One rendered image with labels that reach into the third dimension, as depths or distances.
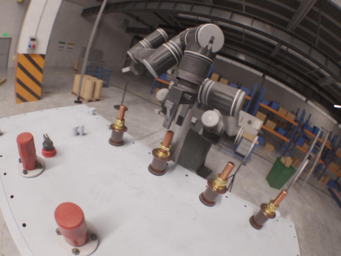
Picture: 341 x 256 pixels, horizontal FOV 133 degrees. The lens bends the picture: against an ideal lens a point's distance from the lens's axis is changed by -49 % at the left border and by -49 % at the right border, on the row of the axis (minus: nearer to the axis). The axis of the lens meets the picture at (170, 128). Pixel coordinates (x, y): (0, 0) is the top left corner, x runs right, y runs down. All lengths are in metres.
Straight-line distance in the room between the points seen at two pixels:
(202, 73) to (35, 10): 4.99
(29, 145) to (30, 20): 4.71
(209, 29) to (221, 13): 6.56
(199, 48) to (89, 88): 5.02
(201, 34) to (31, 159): 0.71
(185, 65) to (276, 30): 6.52
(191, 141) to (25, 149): 2.61
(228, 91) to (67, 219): 0.78
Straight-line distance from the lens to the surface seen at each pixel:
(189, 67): 0.50
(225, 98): 0.74
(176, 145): 0.92
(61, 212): 0.35
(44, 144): 0.67
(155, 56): 0.62
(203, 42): 0.51
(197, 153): 2.81
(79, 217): 0.34
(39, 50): 5.17
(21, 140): 0.56
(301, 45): 7.08
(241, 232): 0.67
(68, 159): 0.67
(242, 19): 6.88
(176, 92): 0.49
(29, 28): 5.09
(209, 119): 1.57
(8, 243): 2.15
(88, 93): 5.43
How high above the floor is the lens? 1.79
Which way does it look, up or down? 21 degrees down
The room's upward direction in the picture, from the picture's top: 20 degrees clockwise
